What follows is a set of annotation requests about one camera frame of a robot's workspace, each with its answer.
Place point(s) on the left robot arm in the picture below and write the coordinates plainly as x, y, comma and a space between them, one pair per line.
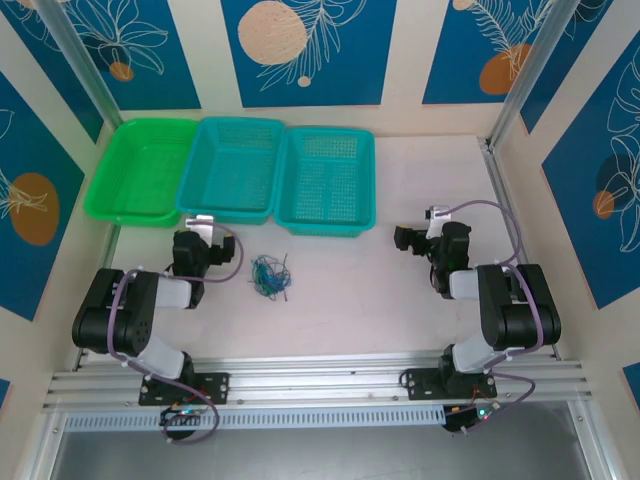
140, 300

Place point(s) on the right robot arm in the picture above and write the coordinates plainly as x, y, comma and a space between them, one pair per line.
500, 310

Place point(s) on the large teal plastic basket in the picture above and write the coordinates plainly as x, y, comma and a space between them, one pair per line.
230, 170

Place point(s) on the small teal plastic basket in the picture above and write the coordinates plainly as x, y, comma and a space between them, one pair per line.
325, 180

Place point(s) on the green plastic basket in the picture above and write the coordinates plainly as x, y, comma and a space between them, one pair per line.
135, 170

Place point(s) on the grey metal panel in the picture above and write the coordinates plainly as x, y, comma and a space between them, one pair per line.
320, 455

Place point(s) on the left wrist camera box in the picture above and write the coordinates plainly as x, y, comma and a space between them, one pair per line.
200, 223

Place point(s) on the right aluminium side rail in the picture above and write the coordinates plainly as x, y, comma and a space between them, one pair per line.
500, 190

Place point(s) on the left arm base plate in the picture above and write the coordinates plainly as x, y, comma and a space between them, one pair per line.
215, 387

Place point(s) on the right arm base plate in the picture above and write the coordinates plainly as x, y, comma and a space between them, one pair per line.
420, 385

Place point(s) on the aluminium mounting rail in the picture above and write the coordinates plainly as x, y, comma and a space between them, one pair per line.
310, 385

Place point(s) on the right aluminium frame post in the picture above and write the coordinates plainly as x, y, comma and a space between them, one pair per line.
525, 75

